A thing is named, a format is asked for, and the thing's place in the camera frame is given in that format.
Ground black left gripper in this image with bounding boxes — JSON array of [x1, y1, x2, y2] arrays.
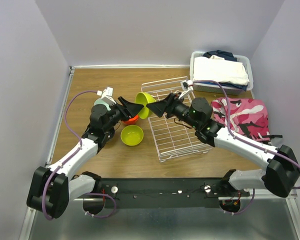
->
[[103, 96, 144, 133]]

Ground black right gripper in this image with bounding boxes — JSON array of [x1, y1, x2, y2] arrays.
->
[[146, 92, 200, 129]]

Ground orange bowl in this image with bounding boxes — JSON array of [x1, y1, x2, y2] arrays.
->
[[122, 115, 139, 126]]

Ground lime green bowl front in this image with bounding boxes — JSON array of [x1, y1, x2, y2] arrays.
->
[[135, 92, 156, 120]]

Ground lime green bowl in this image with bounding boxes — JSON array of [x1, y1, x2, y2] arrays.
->
[[135, 92, 156, 120], [120, 125, 144, 147]]

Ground teal checked white bowl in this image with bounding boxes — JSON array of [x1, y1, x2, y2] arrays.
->
[[93, 98, 109, 108]]

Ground white wire dish rack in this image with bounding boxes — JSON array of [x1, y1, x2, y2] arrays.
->
[[141, 76, 212, 163]]

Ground beige floral ceramic bowl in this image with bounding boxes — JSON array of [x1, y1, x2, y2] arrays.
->
[[105, 127, 116, 143]]

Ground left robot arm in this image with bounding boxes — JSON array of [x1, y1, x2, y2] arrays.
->
[[26, 97, 144, 220]]

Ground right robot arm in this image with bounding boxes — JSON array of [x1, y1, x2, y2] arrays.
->
[[146, 93, 300, 198]]

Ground grey perforated laundry basket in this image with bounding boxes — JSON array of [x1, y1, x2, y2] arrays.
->
[[189, 50, 254, 95]]

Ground white folded towel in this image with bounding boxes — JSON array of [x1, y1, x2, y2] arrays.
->
[[193, 56, 250, 86]]

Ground dark blue cloth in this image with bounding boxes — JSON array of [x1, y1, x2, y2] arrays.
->
[[202, 50, 238, 62]]

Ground pink camouflage bag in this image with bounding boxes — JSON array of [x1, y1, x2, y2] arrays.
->
[[211, 97, 283, 145]]

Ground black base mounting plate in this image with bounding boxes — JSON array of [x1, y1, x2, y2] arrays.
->
[[83, 177, 250, 214]]

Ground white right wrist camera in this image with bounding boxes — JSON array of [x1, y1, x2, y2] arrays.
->
[[181, 80, 194, 91]]

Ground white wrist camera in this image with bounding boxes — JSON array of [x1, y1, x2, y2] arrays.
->
[[181, 80, 194, 91], [96, 86, 117, 106]]

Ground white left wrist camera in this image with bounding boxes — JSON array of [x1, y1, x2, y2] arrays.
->
[[96, 86, 117, 106]]

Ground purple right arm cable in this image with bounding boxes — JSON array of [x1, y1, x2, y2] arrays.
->
[[189, 79, 300, 216]]

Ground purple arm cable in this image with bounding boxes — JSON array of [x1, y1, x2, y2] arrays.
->
[[189, 79, 300, 216], [41, 90, 118, 221]]

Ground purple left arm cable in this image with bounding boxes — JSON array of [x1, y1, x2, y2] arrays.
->
[[41, 90, 118, 221]]

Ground aluminium frame rail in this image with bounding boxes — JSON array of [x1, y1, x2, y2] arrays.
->
[[216, 178, 291, 198]]

